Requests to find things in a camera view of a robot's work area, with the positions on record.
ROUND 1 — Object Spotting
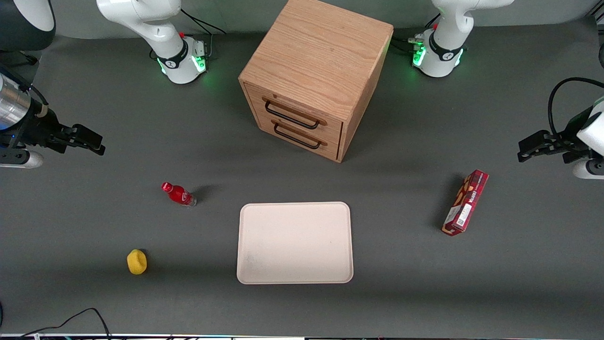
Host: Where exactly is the oak drawer front wide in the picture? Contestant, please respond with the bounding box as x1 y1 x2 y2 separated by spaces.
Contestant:
244 83 344 142

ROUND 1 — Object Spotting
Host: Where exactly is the black arm base cable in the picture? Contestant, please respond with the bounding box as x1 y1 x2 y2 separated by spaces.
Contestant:
181 8 227 34
391 13 440 53

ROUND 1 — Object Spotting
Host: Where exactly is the black left arm base cable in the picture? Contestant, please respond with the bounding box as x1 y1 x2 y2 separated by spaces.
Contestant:
391 13 440 53

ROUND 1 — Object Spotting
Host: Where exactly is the cream rectangular tray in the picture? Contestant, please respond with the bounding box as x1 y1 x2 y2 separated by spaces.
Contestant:
236 202 354 285

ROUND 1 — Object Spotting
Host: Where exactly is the short black drawer handle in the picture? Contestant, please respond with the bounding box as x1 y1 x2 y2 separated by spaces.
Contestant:
272 120 327 150

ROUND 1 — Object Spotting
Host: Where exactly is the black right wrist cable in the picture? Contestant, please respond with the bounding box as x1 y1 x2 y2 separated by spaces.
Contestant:
0 61 49 110

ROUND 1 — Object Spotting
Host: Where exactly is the black right arm base cable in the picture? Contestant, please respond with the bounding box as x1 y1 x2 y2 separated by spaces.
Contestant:
181 8 227 34

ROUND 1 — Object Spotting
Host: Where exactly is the red tartan shortbread box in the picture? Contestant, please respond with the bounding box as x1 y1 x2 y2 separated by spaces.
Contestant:
442 170 489 237

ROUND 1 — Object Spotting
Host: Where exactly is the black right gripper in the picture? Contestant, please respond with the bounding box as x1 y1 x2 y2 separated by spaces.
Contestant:
26 109 106 157

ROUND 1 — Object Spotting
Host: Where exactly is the small red drink bottle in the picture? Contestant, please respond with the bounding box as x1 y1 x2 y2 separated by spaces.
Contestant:
161 182 197 207

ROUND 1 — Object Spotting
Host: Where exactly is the light oak drawer cabinet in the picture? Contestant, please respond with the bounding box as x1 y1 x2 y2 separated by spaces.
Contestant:
238 0 394 163

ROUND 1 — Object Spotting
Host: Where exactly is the yellow lemon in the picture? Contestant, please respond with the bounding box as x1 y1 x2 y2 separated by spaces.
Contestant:
126 249 148 275

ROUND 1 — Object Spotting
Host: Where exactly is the thin black table edge cable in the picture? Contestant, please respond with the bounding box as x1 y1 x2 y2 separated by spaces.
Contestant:
19 308 111 340

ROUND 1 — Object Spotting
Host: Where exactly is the black looped left wrist cable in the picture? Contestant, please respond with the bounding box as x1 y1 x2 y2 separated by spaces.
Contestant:
547 77 604 138

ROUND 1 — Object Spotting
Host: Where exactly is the long black drawer handle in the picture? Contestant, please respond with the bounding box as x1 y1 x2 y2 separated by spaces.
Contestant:
262 97 327 130

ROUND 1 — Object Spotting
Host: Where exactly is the oak drawer front narrow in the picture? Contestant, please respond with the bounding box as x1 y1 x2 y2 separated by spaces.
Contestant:
256 110 341 161

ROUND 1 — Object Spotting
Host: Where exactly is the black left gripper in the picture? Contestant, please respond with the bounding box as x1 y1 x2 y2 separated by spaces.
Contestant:
518 131 591 164

